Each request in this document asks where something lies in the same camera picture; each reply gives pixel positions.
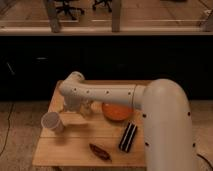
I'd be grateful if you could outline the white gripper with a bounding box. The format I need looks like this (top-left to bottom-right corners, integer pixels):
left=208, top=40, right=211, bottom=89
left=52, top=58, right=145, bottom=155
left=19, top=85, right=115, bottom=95
left=64, top=96, right=93, bottom=116

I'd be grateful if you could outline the white ceramic cup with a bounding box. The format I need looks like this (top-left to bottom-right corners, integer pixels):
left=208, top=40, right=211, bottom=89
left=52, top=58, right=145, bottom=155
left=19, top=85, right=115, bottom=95
left=41, top=112, right=64, bottom=134

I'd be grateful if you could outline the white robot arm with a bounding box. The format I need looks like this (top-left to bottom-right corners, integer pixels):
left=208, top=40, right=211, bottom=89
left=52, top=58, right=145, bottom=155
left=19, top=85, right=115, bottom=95
left=59, top=71, right=199, bottom=171

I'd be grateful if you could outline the orange bowl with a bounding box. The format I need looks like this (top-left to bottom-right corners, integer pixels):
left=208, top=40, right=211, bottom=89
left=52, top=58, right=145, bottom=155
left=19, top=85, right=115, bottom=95
left=102, top=103, right=134, bottom=121

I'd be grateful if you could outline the wooden table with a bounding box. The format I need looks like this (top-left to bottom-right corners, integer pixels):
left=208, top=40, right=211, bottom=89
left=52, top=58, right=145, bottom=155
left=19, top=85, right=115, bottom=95
left=33, top=81, right=146, bottom=168

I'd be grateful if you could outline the dark brown oblong object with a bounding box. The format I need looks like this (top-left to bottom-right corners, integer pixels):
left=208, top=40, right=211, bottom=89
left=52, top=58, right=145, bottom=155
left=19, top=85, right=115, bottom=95
left=89, top=144, right=111, bottom=160

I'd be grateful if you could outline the black white striped block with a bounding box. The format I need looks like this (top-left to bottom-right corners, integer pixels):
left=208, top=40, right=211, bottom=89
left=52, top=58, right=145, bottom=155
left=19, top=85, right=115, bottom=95
left=119, top=123, right=137, bottom=153

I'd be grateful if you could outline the left black office chair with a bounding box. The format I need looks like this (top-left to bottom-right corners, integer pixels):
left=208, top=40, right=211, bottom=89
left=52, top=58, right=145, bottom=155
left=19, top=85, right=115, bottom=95
left=54, top=0, right=85, bottom=20

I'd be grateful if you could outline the black office chair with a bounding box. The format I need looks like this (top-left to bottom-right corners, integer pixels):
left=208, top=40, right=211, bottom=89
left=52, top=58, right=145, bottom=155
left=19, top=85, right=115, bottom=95
left=54, top=0, right=85, bottom=20
left=92, top=0, right=113, bottom=13

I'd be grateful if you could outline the right black office chair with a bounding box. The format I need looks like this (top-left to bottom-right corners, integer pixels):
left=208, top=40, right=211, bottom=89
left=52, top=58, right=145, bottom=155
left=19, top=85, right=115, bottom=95
left=92, top=0, right=113, bottom=13

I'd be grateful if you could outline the black floor cable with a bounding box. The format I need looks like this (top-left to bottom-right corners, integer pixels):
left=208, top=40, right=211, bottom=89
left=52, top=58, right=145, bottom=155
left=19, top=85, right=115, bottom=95
left=0, top=99, right=16, bottom=158

